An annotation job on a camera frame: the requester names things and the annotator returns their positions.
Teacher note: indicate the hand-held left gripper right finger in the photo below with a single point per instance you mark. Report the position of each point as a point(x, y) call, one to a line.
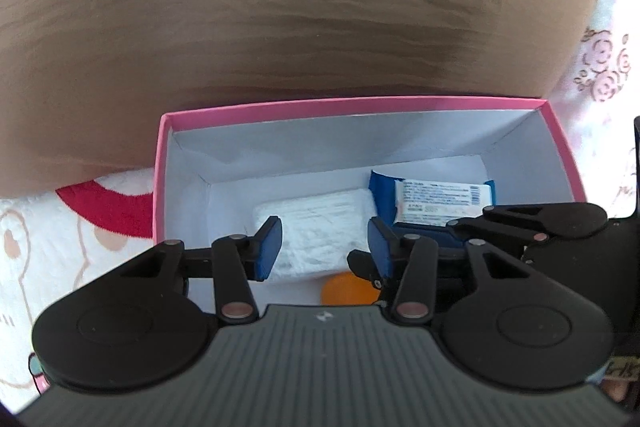
point(382, 247)

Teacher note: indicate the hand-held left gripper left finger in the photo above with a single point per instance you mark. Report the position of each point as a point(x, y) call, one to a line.
point(267, 247)

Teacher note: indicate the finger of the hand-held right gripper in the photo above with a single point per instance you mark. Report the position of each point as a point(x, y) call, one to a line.
point(362, 264)
point(550, 217)

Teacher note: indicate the orange makeup sponge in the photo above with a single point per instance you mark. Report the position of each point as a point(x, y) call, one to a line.
point(345, 289)

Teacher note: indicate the white tissue packet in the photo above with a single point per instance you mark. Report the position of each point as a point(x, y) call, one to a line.
point(320, 232)

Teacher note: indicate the blue wet wipes packet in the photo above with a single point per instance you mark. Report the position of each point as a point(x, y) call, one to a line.
point(435, 202)

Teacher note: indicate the pink cardboard box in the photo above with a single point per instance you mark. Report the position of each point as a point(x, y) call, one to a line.
point(350, 142)

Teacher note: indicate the pink checked cartoon pillow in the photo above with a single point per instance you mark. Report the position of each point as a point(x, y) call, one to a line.
point(600, 107)

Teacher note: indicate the brown embroidered pillow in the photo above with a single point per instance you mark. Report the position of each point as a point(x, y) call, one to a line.
point(250, 32)

